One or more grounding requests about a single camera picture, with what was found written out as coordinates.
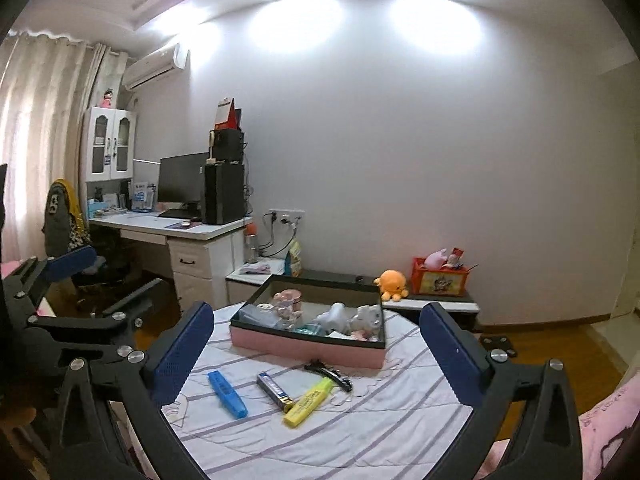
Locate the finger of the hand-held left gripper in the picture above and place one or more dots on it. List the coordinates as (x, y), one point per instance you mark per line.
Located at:
(130, 305)
(70, 262)

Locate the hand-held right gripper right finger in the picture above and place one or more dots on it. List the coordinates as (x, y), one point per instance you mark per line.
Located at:
(450, 357)

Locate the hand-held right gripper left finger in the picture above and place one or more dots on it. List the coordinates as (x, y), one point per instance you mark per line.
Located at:
(180, 357)

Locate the blue plastic comb case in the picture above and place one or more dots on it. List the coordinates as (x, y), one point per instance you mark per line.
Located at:
(227, 394)

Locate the small pink toy figure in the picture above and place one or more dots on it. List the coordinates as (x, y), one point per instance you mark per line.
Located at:
(361, 336)

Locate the white plush toy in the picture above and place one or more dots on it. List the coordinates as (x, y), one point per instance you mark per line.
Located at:
(366, 317)

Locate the pink pig figure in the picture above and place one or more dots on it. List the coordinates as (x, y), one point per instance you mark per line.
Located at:
(283, 307)

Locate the pink storage box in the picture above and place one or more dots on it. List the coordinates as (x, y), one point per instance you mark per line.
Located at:
(300, 348)

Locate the black hair clip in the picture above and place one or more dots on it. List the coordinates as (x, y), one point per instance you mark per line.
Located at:
(330, 372)

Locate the teal powder puff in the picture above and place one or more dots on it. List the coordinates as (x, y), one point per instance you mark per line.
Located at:
(306, 330)

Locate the yellow highlighter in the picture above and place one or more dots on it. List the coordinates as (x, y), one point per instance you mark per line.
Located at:
(309, 402)

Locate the black office chair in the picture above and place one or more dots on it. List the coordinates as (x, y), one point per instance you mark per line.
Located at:
(107, 275)

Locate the black bathroom scale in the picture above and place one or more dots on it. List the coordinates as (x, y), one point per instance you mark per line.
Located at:
(499, 346)

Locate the grey and yellow jacket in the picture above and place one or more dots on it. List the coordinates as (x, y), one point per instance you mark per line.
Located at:
(62, 212)

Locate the low white cabinet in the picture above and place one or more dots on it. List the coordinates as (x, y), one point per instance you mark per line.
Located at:
(440, 306)

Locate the red storage crate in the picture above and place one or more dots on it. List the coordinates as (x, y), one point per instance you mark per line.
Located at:
(440, 282)

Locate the white desk with drawers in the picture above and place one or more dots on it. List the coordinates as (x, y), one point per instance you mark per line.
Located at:
(200, 260)

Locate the clear wipes packet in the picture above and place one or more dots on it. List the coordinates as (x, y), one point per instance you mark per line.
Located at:
(256, 316)

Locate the orange octopus plush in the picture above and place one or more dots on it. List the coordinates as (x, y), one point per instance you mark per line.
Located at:
(391, 285)

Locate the pink plush toy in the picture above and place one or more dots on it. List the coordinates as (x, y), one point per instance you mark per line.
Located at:
(434, 258)

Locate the red packet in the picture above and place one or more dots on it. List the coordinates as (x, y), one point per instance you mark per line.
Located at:
(456, 256)

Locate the black keyboard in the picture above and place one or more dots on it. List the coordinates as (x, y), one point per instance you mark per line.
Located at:
(176, 213)

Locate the white glass-door cabinet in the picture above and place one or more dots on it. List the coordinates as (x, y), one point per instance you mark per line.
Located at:
(110, 145)

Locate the white elephant toy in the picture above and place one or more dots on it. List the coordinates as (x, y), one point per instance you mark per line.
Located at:
(331, 317)

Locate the rose gold jar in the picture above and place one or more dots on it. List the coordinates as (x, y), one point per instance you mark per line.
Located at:
(296, 297)

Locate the bottle with orange cap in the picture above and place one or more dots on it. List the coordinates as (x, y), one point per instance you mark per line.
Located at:
(251, 245)

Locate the black computer monitor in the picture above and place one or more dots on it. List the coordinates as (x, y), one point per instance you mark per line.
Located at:
(181, 178)

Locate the beige curtain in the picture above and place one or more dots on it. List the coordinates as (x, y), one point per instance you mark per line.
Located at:
(40, 125)

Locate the black computer tower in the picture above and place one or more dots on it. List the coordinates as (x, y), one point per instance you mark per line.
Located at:
(224, 194)

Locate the yellow snack bag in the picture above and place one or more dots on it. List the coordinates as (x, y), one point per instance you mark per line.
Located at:
(295, 260)

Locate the striped white quilt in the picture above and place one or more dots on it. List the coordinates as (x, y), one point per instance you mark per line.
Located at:
(310, 452)

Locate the pink doll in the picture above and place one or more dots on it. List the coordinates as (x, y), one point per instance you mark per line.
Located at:
(106, 99)

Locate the pink printed blanket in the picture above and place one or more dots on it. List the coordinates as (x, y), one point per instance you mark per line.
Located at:
(600, 435)

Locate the black speaker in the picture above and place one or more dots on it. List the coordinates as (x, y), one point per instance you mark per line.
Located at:
(229, 145)

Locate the white door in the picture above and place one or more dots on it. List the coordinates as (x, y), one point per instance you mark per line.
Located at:
(626, 275)

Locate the red desk calendar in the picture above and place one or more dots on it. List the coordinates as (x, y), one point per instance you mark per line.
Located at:
(227, 117)

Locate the white air conditioner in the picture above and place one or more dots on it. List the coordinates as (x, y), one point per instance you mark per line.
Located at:
(152, 67)

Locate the white wall socket strip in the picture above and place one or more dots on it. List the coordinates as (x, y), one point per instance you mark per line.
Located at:
(286, 215)

